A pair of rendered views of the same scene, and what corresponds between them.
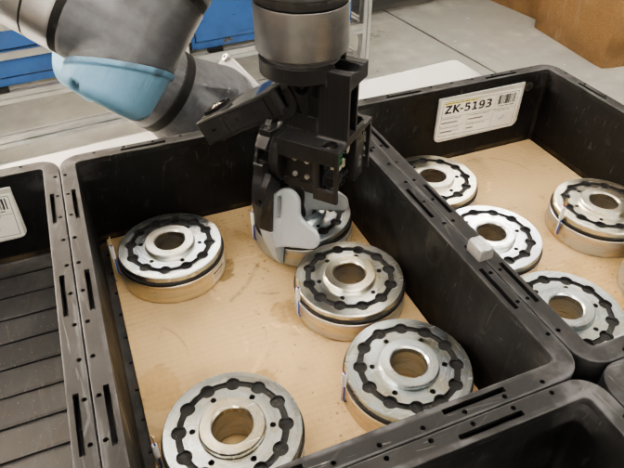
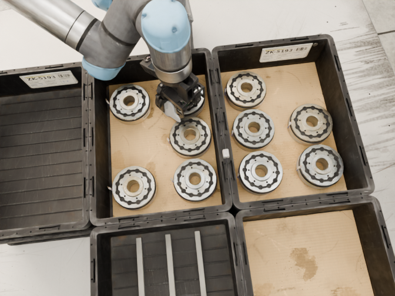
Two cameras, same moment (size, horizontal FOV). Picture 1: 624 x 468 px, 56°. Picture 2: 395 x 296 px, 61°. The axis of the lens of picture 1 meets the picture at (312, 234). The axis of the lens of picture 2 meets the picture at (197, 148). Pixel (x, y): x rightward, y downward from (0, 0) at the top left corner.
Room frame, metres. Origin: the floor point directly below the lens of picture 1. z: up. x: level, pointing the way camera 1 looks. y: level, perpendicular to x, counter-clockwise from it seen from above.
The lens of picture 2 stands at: (0.13, -0.15, 1.63)
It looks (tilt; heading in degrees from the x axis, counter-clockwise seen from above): 72 degrees down; 21
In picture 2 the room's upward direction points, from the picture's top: 6 degrees counter-clockwise
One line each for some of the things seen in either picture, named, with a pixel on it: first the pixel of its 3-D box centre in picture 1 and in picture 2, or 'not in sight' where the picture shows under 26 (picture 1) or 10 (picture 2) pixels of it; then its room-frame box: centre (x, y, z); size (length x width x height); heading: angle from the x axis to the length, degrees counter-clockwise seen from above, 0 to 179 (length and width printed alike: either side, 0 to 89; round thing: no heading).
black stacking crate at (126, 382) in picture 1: (271, 296); (158, 138); (0.36, 0.04, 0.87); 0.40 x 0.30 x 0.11; 22
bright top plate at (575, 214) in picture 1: (602, 206); (311, 122); (0.51, -0.31, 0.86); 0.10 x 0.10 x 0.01
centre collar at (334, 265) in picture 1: (349, 274); (190, 134); (0.40, -0.03, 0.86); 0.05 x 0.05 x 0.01
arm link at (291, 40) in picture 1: (304, 26); (173, 61); (0.46, 0.01, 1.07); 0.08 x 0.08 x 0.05
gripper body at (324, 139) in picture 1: (310, 121); (178, 84); (0.45, 0.00, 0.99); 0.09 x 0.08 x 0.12; 63
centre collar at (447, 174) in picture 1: (432, 176); (246, 87); (0.56, -0.14, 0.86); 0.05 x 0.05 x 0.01
